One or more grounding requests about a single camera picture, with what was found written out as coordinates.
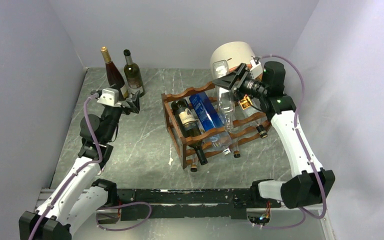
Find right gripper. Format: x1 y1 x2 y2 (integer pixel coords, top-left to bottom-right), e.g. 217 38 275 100
212 63 268 102

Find clear glass bottle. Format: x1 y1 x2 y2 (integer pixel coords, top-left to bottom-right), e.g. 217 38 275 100
212 60 235 133

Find rose wine bottle gold cap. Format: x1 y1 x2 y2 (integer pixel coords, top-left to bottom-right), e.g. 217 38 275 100
100 46 129 101

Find green wine bottle silver cap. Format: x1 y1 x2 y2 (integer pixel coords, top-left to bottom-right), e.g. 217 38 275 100
123 49 145 97

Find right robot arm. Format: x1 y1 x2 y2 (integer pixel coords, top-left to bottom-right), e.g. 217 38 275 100
213 61 335 209

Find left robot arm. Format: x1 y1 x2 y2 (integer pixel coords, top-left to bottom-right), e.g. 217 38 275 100
18 92 140 240

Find clear bottle orange label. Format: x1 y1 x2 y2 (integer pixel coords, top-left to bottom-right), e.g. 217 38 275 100
236 96 269 139

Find blue glass bottle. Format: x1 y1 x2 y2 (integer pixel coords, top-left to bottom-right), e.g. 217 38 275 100
189 92 224 132

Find dark wine bottle white label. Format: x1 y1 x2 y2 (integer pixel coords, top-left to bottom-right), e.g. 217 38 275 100
170 98 208 165

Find wooden wine rack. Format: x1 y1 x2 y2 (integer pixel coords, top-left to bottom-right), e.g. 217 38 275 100
161 81 266 169

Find clear bottle lower rack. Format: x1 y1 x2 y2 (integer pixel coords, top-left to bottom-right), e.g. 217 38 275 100
210 131 241 158

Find white orange cylinder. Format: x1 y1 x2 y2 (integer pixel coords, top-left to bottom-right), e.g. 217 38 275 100
209 41 262 79

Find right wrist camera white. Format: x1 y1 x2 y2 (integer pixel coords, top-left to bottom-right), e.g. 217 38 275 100
250 56 264 79

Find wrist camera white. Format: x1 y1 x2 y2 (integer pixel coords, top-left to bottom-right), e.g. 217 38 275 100
97 87 121 108
250 56 264 79

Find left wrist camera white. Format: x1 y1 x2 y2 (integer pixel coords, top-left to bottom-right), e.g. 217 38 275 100
97 87 121 108

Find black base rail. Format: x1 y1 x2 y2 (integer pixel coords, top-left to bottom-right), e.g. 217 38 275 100
102 186 281 221

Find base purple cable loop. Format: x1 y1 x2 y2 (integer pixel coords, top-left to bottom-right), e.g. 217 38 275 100
92 200 153 232

